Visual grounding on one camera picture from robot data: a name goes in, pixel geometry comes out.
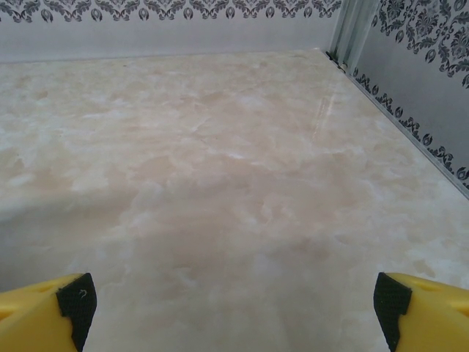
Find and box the aluminium frame post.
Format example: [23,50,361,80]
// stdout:
[328,0,383,74]

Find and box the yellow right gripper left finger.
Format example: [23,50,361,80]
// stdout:
[0,272,99,352]

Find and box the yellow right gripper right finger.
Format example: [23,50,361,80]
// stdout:
[373,271,469,352]

